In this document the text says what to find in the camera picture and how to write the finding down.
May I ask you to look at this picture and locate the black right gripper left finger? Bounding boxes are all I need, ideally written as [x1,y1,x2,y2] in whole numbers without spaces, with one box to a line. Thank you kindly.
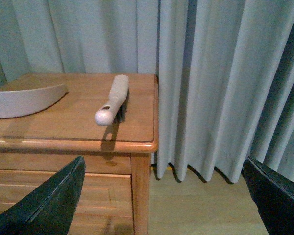
[0,156,86,235]

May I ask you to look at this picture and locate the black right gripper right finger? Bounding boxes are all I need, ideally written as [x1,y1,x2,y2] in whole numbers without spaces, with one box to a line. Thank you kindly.
[243,157,294,235]

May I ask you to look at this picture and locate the beige plastic dustpan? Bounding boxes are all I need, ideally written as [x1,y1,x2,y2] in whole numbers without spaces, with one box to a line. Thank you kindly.
[0,84,68,119]

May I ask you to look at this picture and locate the beige hand brush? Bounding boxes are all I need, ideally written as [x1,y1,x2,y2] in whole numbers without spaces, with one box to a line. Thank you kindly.
[95,74,129,126]

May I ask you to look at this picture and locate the wooden nightstand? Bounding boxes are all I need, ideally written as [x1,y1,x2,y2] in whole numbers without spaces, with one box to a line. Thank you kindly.
[0,73,158,235]

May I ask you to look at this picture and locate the light blue curtain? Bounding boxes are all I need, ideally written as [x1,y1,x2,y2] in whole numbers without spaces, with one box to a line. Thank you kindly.
[0,0,294,183]

